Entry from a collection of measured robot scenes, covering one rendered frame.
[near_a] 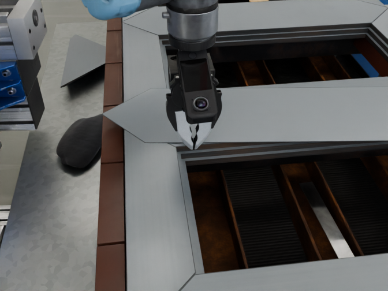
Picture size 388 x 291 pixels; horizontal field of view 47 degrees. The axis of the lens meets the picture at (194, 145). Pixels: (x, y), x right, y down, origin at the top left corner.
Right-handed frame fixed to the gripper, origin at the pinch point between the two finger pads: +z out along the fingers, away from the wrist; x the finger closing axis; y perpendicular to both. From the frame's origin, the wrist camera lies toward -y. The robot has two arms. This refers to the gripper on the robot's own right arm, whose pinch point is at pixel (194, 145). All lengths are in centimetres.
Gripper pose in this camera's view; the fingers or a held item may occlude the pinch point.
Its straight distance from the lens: 78.1
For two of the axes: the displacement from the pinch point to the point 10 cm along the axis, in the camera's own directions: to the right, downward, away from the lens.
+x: -9.9, 0.8, -1.0
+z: 0.0, 7.8, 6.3
